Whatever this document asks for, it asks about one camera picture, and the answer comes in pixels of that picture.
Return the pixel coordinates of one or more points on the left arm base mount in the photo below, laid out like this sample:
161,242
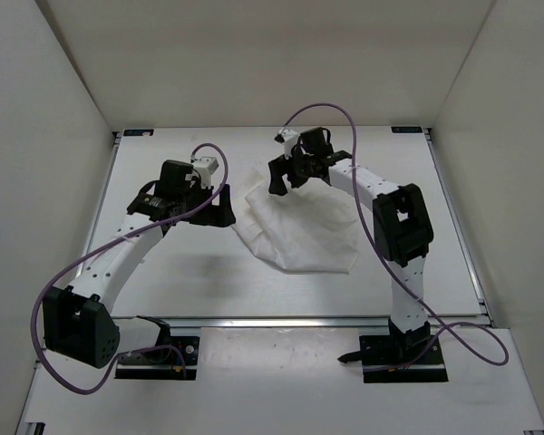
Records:
177,360

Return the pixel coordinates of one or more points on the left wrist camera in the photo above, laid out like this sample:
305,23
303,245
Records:
205,166

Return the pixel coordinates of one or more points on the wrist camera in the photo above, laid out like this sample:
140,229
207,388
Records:
288,139
205,166

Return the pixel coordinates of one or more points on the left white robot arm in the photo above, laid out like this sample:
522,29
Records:
78,319

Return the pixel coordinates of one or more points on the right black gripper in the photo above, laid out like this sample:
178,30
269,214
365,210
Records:
281,168

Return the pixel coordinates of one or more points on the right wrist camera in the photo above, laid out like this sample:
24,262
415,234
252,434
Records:
288,139

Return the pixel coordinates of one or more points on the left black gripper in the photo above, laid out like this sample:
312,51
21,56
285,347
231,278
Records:
222,213

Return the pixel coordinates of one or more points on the white pleated skirt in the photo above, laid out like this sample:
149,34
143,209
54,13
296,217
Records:
305,231

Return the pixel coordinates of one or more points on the left blue table label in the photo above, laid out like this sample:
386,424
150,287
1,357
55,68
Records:
138,132

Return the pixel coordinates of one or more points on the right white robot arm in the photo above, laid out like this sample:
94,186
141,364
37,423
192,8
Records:
402,229

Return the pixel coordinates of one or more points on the right blue table label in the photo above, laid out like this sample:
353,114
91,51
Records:
406,130

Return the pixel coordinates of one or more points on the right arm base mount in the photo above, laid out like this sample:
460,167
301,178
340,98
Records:
412,357

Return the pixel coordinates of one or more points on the blue table label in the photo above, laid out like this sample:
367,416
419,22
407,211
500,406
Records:
138,132
406,130

